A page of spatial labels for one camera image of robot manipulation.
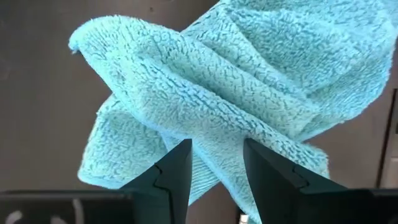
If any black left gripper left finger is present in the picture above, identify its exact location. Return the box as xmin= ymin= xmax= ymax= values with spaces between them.
xmin=119 ymin=138 xmax=193 ymax=224

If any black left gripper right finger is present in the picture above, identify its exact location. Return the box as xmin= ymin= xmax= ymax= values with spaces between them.
xmin=243 ymin=138 xmax=348 ymax=224

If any teal microfiber towel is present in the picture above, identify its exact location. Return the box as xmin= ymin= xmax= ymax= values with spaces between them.
xmin=68 ymin=0 xmax=396 ymax=224

